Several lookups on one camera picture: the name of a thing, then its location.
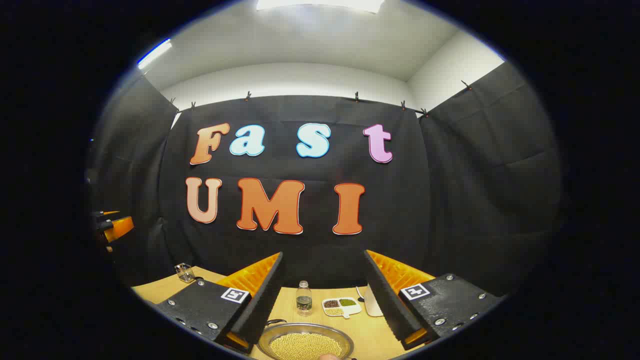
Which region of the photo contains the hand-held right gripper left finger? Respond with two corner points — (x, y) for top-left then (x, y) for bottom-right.
(150, 251), (286, 355)

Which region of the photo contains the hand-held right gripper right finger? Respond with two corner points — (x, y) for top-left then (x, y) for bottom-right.
(363, 249), (503, 351)

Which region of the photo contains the stainless steel pot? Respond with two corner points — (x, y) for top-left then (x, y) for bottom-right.
(257, 319), (356, 360)

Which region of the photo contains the large pile of soybeans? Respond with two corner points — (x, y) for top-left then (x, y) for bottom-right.
(269, 333), (345, 360)

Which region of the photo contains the white boxy appliance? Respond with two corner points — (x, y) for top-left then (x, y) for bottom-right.
(363, 283), (385, 318)

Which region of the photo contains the white divided dish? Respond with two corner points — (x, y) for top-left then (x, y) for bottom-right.
(322, 297), (362, 319)

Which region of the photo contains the clear plastic water bottle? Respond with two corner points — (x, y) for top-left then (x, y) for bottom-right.
(296, 280), (313, 317)

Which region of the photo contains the small clear square container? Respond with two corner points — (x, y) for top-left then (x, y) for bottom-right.
(174, 263), (196, 284)

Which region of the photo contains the small ceiling light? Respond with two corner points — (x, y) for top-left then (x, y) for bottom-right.
(137, 39), (173, 70)

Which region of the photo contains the large ceiling light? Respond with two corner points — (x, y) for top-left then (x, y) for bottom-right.
(256, 0), (386, 14)

